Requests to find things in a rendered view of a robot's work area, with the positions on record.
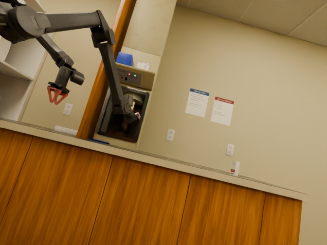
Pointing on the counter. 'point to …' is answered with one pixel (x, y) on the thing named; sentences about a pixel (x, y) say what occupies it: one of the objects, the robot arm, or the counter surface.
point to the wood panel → (94, 113)
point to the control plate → (129, 76)
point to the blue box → (125, 59)
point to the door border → (102, 111)
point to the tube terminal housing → (154, 62)
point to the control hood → (145, 83)
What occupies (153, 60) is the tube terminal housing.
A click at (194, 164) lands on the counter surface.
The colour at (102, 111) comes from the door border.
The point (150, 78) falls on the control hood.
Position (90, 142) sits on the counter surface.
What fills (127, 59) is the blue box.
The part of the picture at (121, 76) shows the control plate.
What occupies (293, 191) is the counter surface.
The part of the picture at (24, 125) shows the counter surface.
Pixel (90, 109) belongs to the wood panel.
